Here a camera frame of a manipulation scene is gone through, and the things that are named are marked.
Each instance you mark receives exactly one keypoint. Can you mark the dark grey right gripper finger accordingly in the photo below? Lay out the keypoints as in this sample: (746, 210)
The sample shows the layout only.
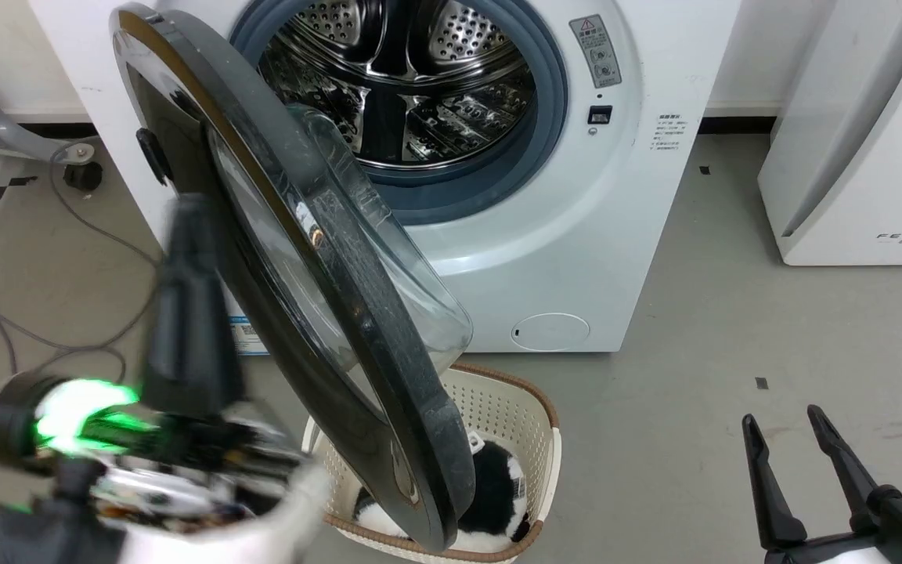
(768, 486)
(846, 462)

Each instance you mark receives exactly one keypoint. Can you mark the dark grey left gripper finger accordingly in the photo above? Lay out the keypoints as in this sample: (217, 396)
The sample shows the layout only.
(193, 329)

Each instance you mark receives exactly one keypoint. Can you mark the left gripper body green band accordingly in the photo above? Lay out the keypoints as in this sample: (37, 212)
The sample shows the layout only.
(99, 427)

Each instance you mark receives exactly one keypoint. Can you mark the black round washing machine door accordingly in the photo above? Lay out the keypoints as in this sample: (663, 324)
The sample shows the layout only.
(326, 258)

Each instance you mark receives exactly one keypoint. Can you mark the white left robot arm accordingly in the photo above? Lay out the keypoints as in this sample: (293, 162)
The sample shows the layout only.
(247, 536)

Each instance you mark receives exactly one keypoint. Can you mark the white front-load washing machine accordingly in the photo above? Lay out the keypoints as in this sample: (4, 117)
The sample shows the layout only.
(615, 235)

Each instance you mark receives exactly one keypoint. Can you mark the steel washing machine drum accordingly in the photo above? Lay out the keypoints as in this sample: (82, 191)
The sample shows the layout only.
(420, 86)

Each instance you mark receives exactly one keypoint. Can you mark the black door latch socket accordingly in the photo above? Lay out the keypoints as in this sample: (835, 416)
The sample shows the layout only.
(600, 115)

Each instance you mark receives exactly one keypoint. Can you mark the grey rubber door gasket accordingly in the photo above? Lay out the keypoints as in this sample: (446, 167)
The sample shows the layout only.
(549, 117)

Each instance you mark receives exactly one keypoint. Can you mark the blue and white energy label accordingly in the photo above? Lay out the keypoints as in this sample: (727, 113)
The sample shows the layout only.
(247, 333)

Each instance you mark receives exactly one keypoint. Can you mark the black caster wheel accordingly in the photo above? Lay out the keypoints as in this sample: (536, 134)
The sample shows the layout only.
(83, 174)

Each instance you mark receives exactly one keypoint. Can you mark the black floor tape strip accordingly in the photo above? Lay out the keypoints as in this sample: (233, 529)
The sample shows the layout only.
(12, 188)

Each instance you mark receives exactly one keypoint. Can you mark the round white filter cover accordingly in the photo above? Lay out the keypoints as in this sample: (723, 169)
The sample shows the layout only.
(550, 331)

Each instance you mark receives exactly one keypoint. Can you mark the cream perforated laundry basket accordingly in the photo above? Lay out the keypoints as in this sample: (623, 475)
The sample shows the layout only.
(510, 407)

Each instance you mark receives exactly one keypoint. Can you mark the black and white plush toy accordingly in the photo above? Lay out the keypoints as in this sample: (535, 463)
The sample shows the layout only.
(494, 486)

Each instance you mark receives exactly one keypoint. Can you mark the white appliance with grey stripe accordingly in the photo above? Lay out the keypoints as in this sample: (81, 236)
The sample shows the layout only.
(850, 141)

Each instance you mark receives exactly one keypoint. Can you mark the grey warning sticker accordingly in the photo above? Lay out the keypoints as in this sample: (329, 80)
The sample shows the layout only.
(596, 51)

